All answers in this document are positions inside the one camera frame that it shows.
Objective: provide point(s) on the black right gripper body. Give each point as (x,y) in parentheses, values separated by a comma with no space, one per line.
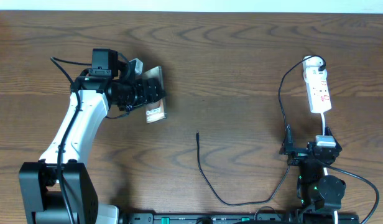
(298,156)

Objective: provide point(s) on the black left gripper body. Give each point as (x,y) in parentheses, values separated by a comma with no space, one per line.
(133,94)

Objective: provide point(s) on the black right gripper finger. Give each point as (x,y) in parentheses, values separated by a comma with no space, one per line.
(287,145)
(331,132)

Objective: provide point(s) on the rose gold Galaxy smartphone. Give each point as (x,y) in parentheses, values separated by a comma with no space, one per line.
(155,110)

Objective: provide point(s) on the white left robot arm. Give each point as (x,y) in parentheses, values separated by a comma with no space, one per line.
(57,188)

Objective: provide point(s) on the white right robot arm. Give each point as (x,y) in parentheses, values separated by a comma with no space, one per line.
(319,192)

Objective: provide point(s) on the white power strip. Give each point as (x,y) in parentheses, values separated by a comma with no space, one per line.
(315,77)

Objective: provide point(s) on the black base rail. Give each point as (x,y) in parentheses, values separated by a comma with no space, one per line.
(149,218)

